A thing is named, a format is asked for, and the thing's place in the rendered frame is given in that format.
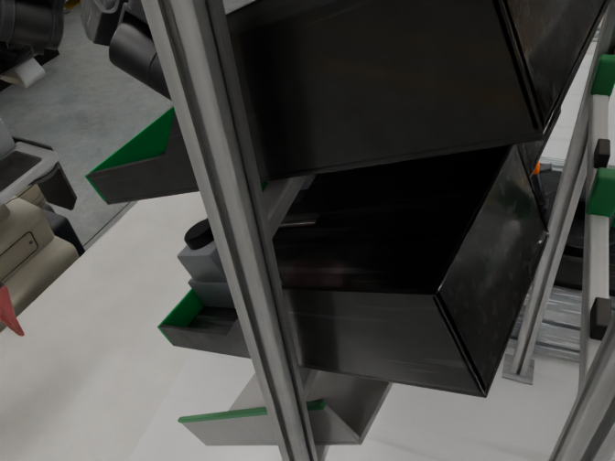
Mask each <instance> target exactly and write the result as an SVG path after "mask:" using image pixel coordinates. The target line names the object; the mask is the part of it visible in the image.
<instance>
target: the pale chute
mask: <svg viewBox="0 0 615 461"><path fill-rule="evenodd" d="M393 384H394V383H393V382H388V381H378V380H372V379H366V378H361V377H355V376H350V375H344V374H338V373H333V372H327V371H322V370H318V371H317V374H316V376H315V379H314V381H313V383H312V386H311V388H310V391H309V393H308V396H307V399H306V405H307V413H308V417H309V421H310V426H311V431H312V435H313V440H314V444H315V445H362V443H363V441H364V439H365V437H366V435H367V434H368V432H369V430H370V428H371V426H372V423H373V421H374V420H375V418H376V416H377V414H378V412H379V411H380V409H381V407H382V405H383V402H384V400H385V398H386V397H387V395H388V393H389V391H390V390H391V388H392V386H393ZM178 422H179V423H182V424H183V425H184V426H185V427H186V428H187V429H188V430H189V431H191V432H192V433H193V434H194V435H195V436H196V437H197V438H199V439H200V441H201V442H202V443H203V444H205V445H206V446H225V445H277V442H276V440H275V434H274V431H273V428H272V425H271V422H270V419H269V416H268V413H267V410H266V407H265V404H264V398H263V395H262V393H261V389H260V386H259V383H258V380H257V377H256V374H254V375H253V377H252V378H251V379H250V380H249V382H248V383H247V384H246V386H245V387H244V389H243V390H242V392H241V393H240V395H239V396H238V397H237V399H236V400H235V402H234V403H233V404H232V406H231V408H230V409H229V410H228V411H227V412H219V413H204V414H197V415H190V416H182V417H179V418H178Z"/></svg>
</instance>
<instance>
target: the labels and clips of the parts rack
mask: <svg viewBox="0 0 615 461"><path fill-rule="evenodd" d="M614 85H615V55H606V54H601V55H599V59H598V63H597V67H596V69H595V73H594V77H593V80H592V83H591V87H590V94H591V95H594V94H599V95H607V96H609V97H610V95H611V94H612V91H613V88H614ZM609 160H610V140H609V139H601V138H600V139H599V140H598V142H597V145H596V149H595V152H594V167H595V168H597V169H598V170H597V172H596V175H595V177H594V181H593V184H592V187H591V190H590V192H589V195H588V201H587V206H586V213H587V214H588V215H590V214H594V215H600V216H606V217H608V218H611V217H612V216H613V213H614V211H615V169H612V168H607V165H608V162H609ZM610 321H611V300H610V299H607V298H602V297H596V298H595V301H594V303H593V306H592V308H591V310H590V333H589V336H590V338H592V339H596V340H601V341H602V339H603V337H604V335H605V333H606V330H607V328H608V326H609V323H610ZM315 448H316V453H317V458H318V461H325V459H326V456H327V453H328V451H329V445H315Z"/></svg>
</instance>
